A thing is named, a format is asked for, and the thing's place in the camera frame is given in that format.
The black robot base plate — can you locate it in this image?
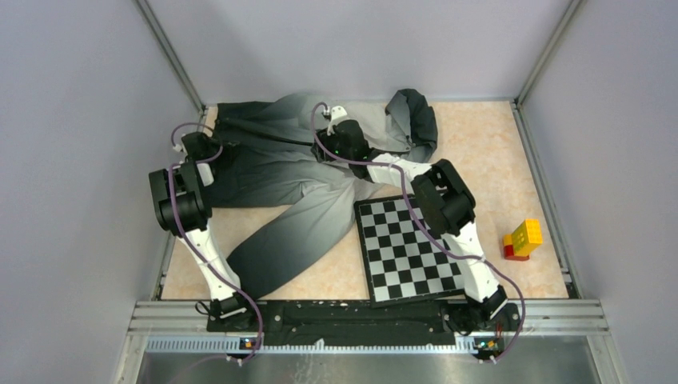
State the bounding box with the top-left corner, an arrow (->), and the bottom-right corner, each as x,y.
206,300 -> 520,347

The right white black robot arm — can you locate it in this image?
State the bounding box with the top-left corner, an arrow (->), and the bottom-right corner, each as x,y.
310,120 -> 508,330

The black white checkerboard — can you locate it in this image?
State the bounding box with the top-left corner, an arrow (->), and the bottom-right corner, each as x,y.
353,196 -> 464,308

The grey gradient zip jacket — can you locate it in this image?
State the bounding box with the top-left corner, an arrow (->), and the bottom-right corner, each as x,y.
201,88 -> 440,301

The yellow toy brick block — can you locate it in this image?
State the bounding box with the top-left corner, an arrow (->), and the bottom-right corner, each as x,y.
510,218 -> 544,258

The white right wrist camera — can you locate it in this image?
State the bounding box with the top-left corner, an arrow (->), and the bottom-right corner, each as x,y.
321,106 -> 349,127

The red toy brick block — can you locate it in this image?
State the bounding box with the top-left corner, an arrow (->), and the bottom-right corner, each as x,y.
503,234 -> 530,262

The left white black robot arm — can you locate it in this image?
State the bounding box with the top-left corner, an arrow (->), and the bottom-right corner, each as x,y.
149,132 -> 257,331

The aluminium frame rail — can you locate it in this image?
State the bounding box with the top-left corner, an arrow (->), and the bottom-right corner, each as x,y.
128,299 -> 609,356

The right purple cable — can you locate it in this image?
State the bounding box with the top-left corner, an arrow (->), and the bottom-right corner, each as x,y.
309,102 -> 526,365

